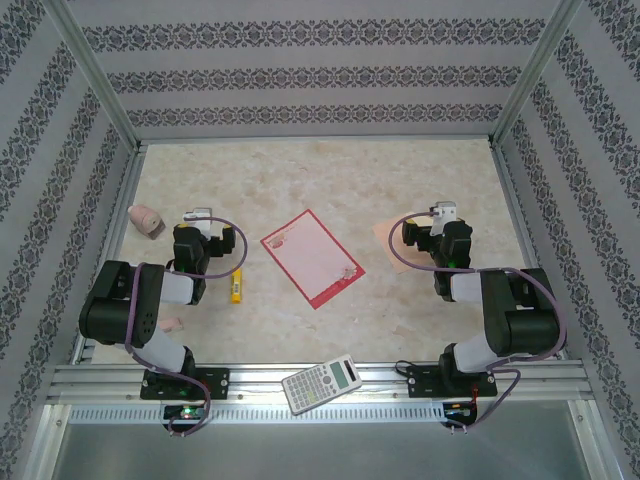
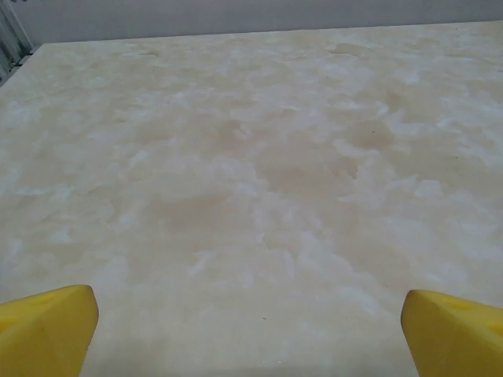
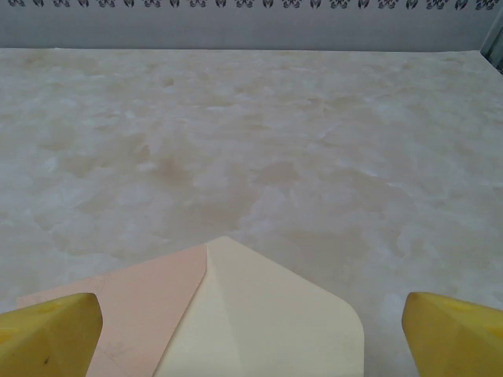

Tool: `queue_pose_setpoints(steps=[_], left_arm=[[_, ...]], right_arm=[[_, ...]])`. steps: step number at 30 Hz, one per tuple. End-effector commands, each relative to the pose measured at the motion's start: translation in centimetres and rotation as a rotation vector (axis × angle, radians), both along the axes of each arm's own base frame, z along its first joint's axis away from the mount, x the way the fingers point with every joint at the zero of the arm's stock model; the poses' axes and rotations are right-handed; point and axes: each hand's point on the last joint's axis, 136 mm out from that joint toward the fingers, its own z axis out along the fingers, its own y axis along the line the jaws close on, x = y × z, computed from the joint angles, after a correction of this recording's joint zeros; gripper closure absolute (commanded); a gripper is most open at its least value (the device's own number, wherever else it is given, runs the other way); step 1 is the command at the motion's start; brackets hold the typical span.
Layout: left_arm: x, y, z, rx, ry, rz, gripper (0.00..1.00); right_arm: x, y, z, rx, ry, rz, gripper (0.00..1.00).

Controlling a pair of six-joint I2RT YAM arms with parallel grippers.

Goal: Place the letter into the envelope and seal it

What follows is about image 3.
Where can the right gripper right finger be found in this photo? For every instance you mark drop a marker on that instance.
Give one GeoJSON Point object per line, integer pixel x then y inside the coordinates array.
{"type": "Point", "coordinates": [460, 341]}

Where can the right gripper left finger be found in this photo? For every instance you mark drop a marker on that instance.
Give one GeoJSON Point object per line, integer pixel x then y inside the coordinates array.
{"type": "Point", "coordinates": [43, 341]}

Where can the pink envelope with cream flap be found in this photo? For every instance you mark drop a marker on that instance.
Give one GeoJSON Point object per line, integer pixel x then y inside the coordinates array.
{"type": "Point", "coordinates": [243, 314]}

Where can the aluminium frame post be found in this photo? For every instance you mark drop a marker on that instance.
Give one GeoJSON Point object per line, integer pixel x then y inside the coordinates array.
{"type": "Point", "coordinates": [493, 35]}

